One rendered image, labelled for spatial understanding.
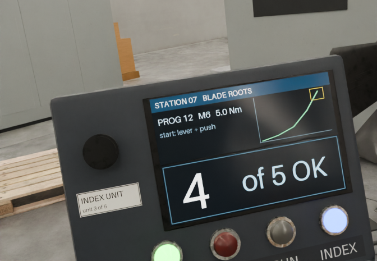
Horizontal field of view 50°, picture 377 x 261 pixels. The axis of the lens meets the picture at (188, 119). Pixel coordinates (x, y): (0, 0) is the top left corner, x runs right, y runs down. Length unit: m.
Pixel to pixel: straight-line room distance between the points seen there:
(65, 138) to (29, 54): 5.77
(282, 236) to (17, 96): 5.79
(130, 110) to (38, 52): 5.81
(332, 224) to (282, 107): 0.11
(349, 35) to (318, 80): 2.88
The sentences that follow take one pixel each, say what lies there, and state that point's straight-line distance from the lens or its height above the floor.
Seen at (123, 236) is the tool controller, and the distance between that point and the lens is 0.35.
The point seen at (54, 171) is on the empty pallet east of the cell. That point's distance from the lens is 3.61.
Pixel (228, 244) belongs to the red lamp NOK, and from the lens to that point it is 0.35.
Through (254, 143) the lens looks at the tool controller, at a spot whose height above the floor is 1.19.
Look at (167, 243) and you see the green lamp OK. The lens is 0.35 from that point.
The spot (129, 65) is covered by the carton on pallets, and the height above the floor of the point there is 0.29.
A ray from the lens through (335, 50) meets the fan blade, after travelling 1.32.
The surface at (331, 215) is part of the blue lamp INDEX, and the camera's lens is 0.38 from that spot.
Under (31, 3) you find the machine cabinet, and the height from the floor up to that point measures 1.64.
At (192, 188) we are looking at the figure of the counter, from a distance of 0.35.
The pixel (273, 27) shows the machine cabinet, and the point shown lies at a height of 1.07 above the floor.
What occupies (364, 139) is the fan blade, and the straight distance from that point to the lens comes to 1.02.
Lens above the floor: 1.31
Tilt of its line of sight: 15 degrees down
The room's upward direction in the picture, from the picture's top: 7 degrees counter-clockwise
